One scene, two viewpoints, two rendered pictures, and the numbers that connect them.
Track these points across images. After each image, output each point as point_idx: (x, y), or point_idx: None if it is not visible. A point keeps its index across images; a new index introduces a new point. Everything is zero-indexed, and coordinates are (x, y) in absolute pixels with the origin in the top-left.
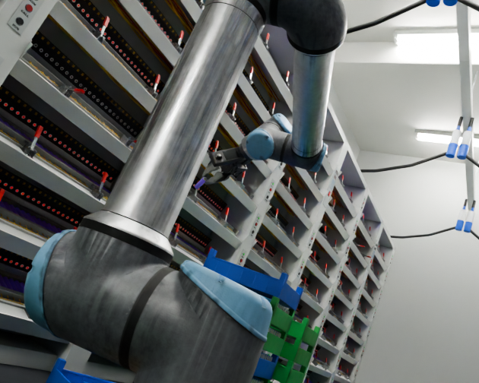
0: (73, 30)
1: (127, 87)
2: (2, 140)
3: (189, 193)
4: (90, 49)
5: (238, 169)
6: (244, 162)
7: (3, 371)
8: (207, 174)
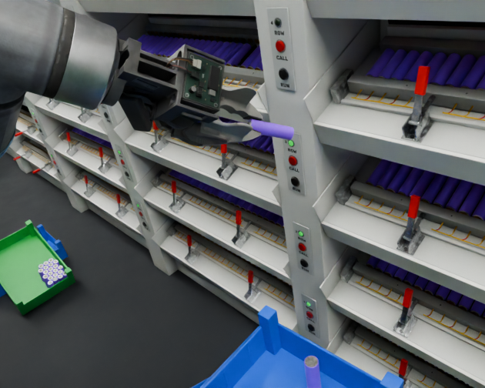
0: (97, 6)
1: (158, 11)
2: (141, 145)
3: (446, 100)
4: (113, 8)
5: (168, 118)
6: (155, 92)
7: (239, 338)
8: (245, 112)
